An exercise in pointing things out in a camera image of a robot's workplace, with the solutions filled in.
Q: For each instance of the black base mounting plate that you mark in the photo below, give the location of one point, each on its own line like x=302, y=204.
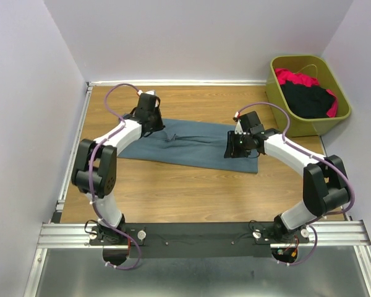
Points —
x=196, y=240

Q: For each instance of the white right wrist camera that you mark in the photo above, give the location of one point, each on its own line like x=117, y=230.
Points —
x=238, y=128

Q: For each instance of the olive green plastic bin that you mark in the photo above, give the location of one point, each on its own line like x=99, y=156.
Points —
x=312, y=66

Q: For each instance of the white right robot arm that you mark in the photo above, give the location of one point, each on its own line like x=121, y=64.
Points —
x=324, y=182

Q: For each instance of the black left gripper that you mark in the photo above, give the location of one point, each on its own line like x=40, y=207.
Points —
x=156, y=122

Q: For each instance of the aluminium frame rail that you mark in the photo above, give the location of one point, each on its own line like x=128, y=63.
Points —
x=326, y=233

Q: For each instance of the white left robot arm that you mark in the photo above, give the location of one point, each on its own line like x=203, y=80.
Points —
x=95, y=168

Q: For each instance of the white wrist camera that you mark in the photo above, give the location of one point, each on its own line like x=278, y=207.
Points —
x=238, y=128
x=147, y=99

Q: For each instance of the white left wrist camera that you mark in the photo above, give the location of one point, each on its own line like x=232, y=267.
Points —
x=147, y=99

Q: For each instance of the red t shirt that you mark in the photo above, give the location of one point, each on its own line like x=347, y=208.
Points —
x=284, y=75

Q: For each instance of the blue-grey t shirt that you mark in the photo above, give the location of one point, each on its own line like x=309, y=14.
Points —
x=190, y=143

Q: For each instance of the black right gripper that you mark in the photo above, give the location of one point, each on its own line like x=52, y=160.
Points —
x=232, y=144

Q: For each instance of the black t shirt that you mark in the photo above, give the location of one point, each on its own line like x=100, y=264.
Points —
x=309, y=102

